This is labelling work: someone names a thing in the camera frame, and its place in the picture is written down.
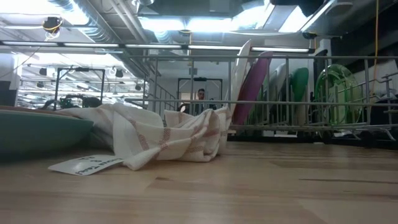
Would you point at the dark green and white plate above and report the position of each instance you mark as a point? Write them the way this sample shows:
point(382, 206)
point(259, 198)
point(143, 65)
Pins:
point(300, 84)

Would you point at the green glass plate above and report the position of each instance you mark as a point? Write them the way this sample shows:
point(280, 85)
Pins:
point(339, 84)

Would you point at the tan plate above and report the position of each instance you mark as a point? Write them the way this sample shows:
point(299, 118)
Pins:
point(37, 109)

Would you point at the person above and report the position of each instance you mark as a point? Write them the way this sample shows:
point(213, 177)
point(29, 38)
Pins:
point(201, 93)

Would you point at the purple plate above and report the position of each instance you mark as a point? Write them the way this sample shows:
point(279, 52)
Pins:
point(252, 90)

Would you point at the white striped dish towel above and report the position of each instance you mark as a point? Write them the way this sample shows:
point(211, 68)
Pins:
point(140, 133)

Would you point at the bright ceiling lamp panel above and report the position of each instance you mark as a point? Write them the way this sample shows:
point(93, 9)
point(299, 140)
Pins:
point(202, 24)

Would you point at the background robot arms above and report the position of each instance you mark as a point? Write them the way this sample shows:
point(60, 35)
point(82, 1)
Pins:
point(90, 101)

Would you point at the white paper price tag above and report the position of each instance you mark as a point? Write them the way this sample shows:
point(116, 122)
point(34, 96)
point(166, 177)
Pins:
point(84, 165)

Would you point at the large teal plate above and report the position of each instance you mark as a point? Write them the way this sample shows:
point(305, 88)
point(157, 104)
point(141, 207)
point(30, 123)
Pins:
point(37, 133)

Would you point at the black equipment box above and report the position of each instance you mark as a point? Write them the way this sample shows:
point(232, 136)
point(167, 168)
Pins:
point(6, 93)

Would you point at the overhead frame light bar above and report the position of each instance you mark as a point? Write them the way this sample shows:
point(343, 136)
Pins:
point(155, 46)

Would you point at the black table edge rail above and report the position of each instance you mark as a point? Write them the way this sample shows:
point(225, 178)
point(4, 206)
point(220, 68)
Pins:
point(280, 139)

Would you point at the black frame stand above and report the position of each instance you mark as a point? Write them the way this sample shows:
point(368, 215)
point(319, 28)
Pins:
point(81, 69)

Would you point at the silver ventilation duct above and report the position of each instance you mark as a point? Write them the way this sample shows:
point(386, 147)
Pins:
point(93, 28)

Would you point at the black overhead camera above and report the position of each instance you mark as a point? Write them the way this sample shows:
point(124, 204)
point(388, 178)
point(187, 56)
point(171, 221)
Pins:
point(51, 24)

